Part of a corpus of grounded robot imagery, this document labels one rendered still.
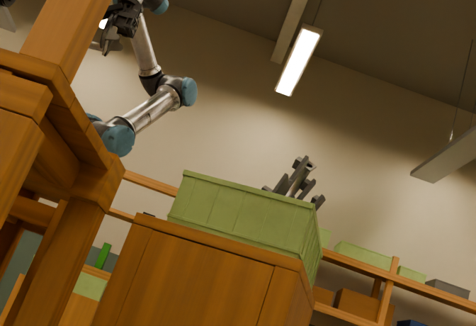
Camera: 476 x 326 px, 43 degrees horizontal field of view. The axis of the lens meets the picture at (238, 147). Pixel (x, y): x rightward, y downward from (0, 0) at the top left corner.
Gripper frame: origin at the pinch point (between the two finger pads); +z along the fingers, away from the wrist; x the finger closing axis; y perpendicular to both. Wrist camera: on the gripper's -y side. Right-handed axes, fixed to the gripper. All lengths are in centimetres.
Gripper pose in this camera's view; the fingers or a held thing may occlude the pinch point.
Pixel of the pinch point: (102, 48)
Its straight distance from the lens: 213.5
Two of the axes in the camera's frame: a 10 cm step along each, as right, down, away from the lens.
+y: 9.5, 2.9, -1.1
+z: -3.2, 8.9, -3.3
